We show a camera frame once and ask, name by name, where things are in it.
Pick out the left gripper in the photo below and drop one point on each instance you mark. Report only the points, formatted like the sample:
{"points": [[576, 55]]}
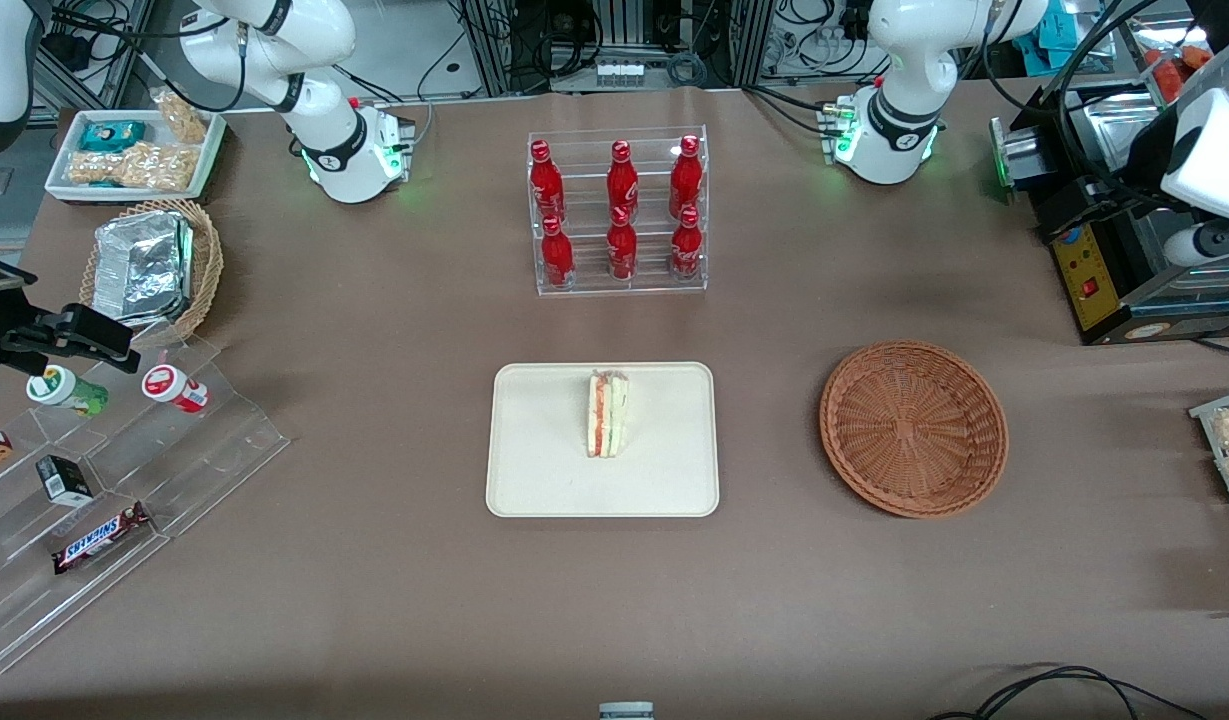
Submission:
{"points": [[1137, 152]]}

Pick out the triangular sandwich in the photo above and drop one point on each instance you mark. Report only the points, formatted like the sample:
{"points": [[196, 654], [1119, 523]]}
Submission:
{"points": [[607, 415]]}

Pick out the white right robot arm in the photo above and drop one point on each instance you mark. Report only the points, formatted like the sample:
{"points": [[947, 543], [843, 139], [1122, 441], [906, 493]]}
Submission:
{"points": [[274, 40]]}

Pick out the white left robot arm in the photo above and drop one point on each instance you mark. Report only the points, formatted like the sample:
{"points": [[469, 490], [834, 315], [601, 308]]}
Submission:
{"points": [[909, 60]]}

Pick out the light tan wicker basket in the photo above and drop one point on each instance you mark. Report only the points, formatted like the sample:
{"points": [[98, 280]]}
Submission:
{"points": [[207, 270]]}

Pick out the white plastic snack tray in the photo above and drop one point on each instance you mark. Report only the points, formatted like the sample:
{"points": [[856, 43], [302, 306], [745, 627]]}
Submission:
{"points": [[62, 152]]}

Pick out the round brown wicker basket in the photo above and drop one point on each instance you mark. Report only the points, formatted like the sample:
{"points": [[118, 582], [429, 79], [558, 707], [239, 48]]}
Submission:
{"points": [[914, 430]]}

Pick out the cream rectangular tray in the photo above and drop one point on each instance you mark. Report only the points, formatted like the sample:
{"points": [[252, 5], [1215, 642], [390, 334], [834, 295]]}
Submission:
{"points": [[544, 450]]}

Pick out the red emergency stop button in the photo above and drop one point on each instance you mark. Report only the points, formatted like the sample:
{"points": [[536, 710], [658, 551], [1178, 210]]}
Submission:
{"points": [[1072, 237]]}

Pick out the green yogurt drink bottle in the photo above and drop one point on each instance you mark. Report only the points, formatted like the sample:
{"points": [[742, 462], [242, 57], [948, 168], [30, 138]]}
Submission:
{"points": [[66, 390]]}

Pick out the silver foil package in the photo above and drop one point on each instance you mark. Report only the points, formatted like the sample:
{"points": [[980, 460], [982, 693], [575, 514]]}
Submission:
{"points": [[139, 270]]}

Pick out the red yogurt drink bottle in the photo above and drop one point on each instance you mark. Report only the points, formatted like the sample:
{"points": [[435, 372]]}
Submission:
{"points": [[172, 387]]}

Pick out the black machine with yellow panel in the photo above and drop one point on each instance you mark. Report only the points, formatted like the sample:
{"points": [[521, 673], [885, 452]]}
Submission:
{"points": [[1134, 310]]}

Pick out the small black carton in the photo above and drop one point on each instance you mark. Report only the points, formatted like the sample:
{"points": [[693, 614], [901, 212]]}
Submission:
{"points": [[64, 480]]}

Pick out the teal box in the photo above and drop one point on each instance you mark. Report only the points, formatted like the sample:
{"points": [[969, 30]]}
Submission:
{"points": [[1066, 28]]}

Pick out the clear acrylic stepped display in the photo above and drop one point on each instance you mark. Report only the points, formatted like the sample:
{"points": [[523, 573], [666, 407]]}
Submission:
{"points": [[224, 440]]}

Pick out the large clear peanut bag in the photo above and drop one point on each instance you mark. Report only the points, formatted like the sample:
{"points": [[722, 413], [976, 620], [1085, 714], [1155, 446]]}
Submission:
{"points": [[134, 168]]}

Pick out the brown Snickers bar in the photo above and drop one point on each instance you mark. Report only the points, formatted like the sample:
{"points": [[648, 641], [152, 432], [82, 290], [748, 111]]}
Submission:
{"points": [[99, 538]]}

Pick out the teal snack packet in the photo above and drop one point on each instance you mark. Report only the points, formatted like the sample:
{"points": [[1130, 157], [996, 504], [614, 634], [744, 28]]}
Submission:
{"points": [[112, 135]]}

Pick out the small clear peanut bag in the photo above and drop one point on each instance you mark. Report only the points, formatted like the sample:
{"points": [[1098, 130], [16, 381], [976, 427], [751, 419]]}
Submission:
{"points": [[182, 118]]}

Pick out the red cola bottle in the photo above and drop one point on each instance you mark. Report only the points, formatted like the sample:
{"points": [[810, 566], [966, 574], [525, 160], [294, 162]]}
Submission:
{"points": [[546, 185], [686, 250], [557, 258], [622, 250], [622, 183], [686, 180]]}

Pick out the clear acrylic bottle rack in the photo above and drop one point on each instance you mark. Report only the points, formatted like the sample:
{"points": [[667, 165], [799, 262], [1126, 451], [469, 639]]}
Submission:
{"points": [[654, 285]]}

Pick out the grey device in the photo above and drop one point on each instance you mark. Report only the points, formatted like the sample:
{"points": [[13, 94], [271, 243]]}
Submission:
{"points": [[626, 711]]}

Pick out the aluminium frame rack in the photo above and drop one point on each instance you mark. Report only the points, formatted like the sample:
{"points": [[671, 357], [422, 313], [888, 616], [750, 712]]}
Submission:
{"points": [[489, 45]]}

